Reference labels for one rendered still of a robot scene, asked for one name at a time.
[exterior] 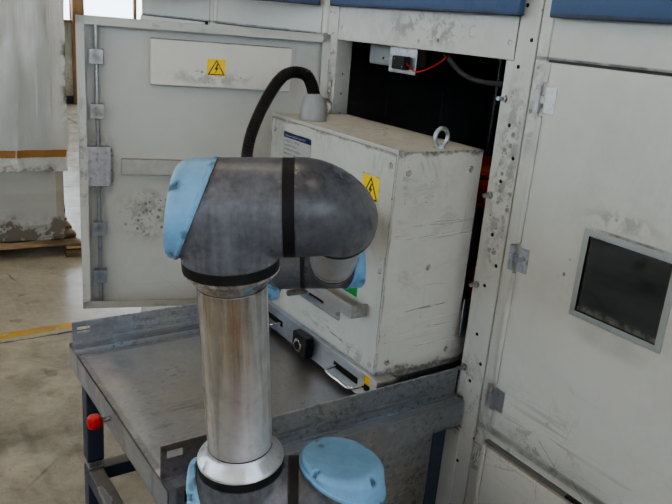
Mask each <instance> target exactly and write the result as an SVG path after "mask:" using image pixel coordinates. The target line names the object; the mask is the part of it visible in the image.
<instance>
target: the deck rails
mask: <svg viewBox="0 0 672 504"><path fill-rule="evenodd" d="M89 325H90V330H89V331H83V332H77V327H83V326H89ZM196 334H199V320H198V306H197V303H194V304H188V305H181V306H175V307H168V308H162V309H155V310H149V311H142V312H136V313H129V314H123V315H116V316H110V317H104V318H97V319H91V320H84V321H78V322H72V344H73V348H72V349H73V351H74V352H75V354H76V355H77V356H80V355H86V354H91V353H97V352H102V351H108V350H113V349H119V348H124V347H130V346H135V345H141V344H147V343H152V342H158V341H163V340H169V339H174V338H180V337H185V336H191V335H196ZM457 374H458V370H457V367H456V368H453V369H449V370H445V371H441V372H437V373H434V374H430V375H426V376H422V377H418V378H415V379H411V380H407V381H403V382H399V383H396V384H392V385H388V386H384V387H381V388H377V389H373V390H369V391H365V392H362V393H358V394H354V395H350V396H346V397H343V398H339V399H335V400H331V401H327V402H324V403H320V404H316V405H312V406H308V407H305V408H301V409H297V410H293V411H290V412H286V413H282V414H278V415H274V416H272V435H273V436H275V437H276V438H277V439H278V440H279V441H280V442H281V444H282V446H283V447H286V446H290V445H293V444H296V443H300V442H303V441H307V440H310V439H313V438H317V437H320V436H324V435H327V434H331V433H334V432H337V431H341V430H344V429H348V428H351V427H354V426H358V425H361V424H365V423H368V422H371V421H375V420H378V419H382V418H385V417H388V416H392V415H395V414H399V413H402V412H405V411H409V410H412V409H416V408H419V407H422V406H426V405H429V404H433V403H436V402H439V401H443V400H446V399H450V398H453V397H456V395H455V388H456V381H457ZM206 441H207V433H206V434H202V435H199V436H195V437H191V438H187V439H183V440H180V441H176V442H172V443H168V444H164V445H161V446H160V467H158V468H155V469H154V470H153V471H154V472H155V474H156V475H157V477H158V478H159V480H160V481H161V483H164V482H167V481H171V480H174V479H177V478H181V477H184V476H187V470H188V466H189V464H190V462H191V460H192V459H193V458H195V457H197V454H198V452H199V449H200V448H201V446H202V445H203V444H204V443H205V442H206ZM182 447H183V448H182ZM178 448H182V454H178V455H175V456H171V457H167V451H171V450H175V449H178Z"/></svg>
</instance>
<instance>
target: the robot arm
mask: <svg viewBox="0 0 672 504"><path fill-rule="evenodd" d="M377 226H378V212H377V207H376V204H375V201H374V199H373V197H372V195H371V194H370V192H369V191H368V189H367V188H366V187H365V186H364V185H363V184H362V183H361V182H360V181H359V180H358V179H357V178H355V177H354V176H353V175H352V174H350V173H348V172H347V171H345V170H344V169H342V168H340V167H338V166H336V165H334V164H332V163H329V162H326V161H323V160H320V159H315V158H309V157H218V155H215V156H213V157H210V158H189V159H185V160H183V161H181V162H180V163H179V164H178V165H177V166H176V168H175V170H174V172H173V174H172V177H171V180H170V184H169V189H168V194H167V200H166V207H165V215H164V229H163V243H164V249H165V254H166V256H167V257H169V258H173V259H174V260H178V258H180V259H181V268H182V274H183V277H184V278H185V279H186V280H187V281H189V282H190V283H192V284H193V285H194V286H196V292H197V306H198V320H199V334H200V348H201V361H202V375H203V390H204V403H205V417H206V430H207V441H206V442H205V443H204V444H203V445H202V446H201V448H200V449H199V452H198V454H197V457H195V458H193V459H192V460H191V462H190V464H189V466H188V470H187V477H186V494H187V504H384V500H385V498H386V487H385V481H384V468H383V465H382V463H381V461H380V459H379V458H378V456H377V455H376V454H375V453H374V452H373V451H372V450H371V449H369V448H366V447H365V445H363V444H361V443H359V442H356V441H354V440H350V439H347V438H341V437H323V438H319V439H317V440H316V442H315V441H311V442H309V443H308V444H307V445H305V447H304V448H303V449H302V451H301V453H300V455H284V450H283V446H282V444H281V442H280V441H279V440H278V439H277V438H276V437H275V436H273V435H272V413H271V379H270V346H269V313H268V300H277V299H278V298H279V296H280V292H281V289H329V288H341V289H349V288H360V287H362V286H363V285H364V284H365V281H366V252H365V250H366V248H367V247H368V246H369V245H370V244H371V242H372V240H373V238H374V236H375V233H376V230H377Z"/></svg>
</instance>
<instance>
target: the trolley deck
mask: <svg viewBox="0 0 672 504"><path fill-rule="evenodd" d="M269 346H270V379H271V413H272V416H274V415H278V414H282V413H286V412H290V411H293V410H297V409H301V408H305V407H308V406H312V405H316V404H320V403H324V402H327V401H331V400H335V399H339V398H343V397H346V396H350V395H354V394H356V393H354V392H353V391H352V390H348V389H345V388H344V387H342V386H341V385H340V384H338V383H337V382H336V381H334V380H333V379H332V378H331V377H330V376H328V375H327V374H326V373H325V372H324V368H322V367H321V366H320V365H319V364H317V363H316V362H315V361H314V360H312V359H311V358H307V359H304V358H303V357H302V356H300V355H299V354H298V353H297V352H295V351H294V350H293V349H292V343H291V342H289V341H288V340H287V339H285V338H284V337H283V336H282V335H280V334H279V333H278V332H277V331H275V330H274V329H273V328H271V327H270V326H269ZM72 348H73V344H72V343H69V356H70V367H71V368H72V370H73V372H74V373H75V375H76V376H77V378H78V380H79V381H80V383H81V384H82V386H83V387H84V389H85V391H86V392H87V394H88V395H89V397H90V398H91V400H92V402H93V403H94V405H95V406H96V408H97V410H98V411H99V413H100V414H101V416H102V417H107V416H110V417H111V421H106V424H107V425H108V427H109V428H110V430H111V432H112V433H113V435H114V436H115V438H116V440H117V441H118V443H119V444H120V446H121V447H122V449H123V451H124V452H125V454H126V455H127V457H128V458H129V460H130V462H131V463H132V465H133V466H134V468H135V470H136V471H137V473H138V474H139V476H140V477H141V479H142V481H143V482H144V484H145V485H146V487H147V488H148V490H149V492H150V493H151V495H152V496H153V498H154V499H155V501H156V503H157V504H187V494H186V477H187V476H184V477H181V478H177V479H174V480H171V481H167V482H164V483H161V481H160V480H159V478H158V477H157V475H156V474H155V472H154V471H153V470H154V469H155V468H158V467H160V446H161V445H164V444H168V443H172V442H176V441H180V440H183V439H187V438H191V437H195V436H199V435H202V434H206V433H207V430H206V417H205V403H204V390H203V375H202V361H201V348H200V334H196V335H191V336H185V337H180V338H174V339H169V340H163V341H158V342H152V343H147V344H141V345H135V346H130V347H124V348H119V349H113V350H108V351H102V352H97V353H91V354H86V355H80V356H77V355H76V354H75V352H74V351H73V349H72ZM463 407H464V400H463V401H461V400H460V399H458V398H457V397H453V398H450V399H446V400H443V401H439V402H436V403H433V404H429V405H426V406H422V407H419V408H416V409H412V410H409V411H405V412H402V413H399V414H395V415H392V416H388V417H385V418H382V419H378V420H375V421H371V422H368V423H365V424H361V425H358V426H354V427H351V428H348V429H344V430H341V431H337V432H334V433H331V434H327V435H324V436H320V437H317V438H313V439H310V440H307V441H303V442H300V443H296V444H293V445H290V446H286V447H283V450H284V455H300V453H301V451H302V449H303V448H304V447H305V445H307V444H308V443H309V442H311V441H315V442H316V440H317V439H319V438H323V437H341V438H347V439H350V440H354V441H356V442H359V443H361V444H363V445H365V447H366V448H369V449H371V450H372V451H373V452H374V453H375V452H378V451H381V450H384V449H387V448H391V447H394V446H397V445H400V444H403V443H406V442H409V441H412V440H415V439H418V438H421V437H424V436H428V435H431V434H434V433H437V432H440V431H443V430H446V429H449V428H452V427H455V426H458V425H461V420H462V413H463Z"/></svg>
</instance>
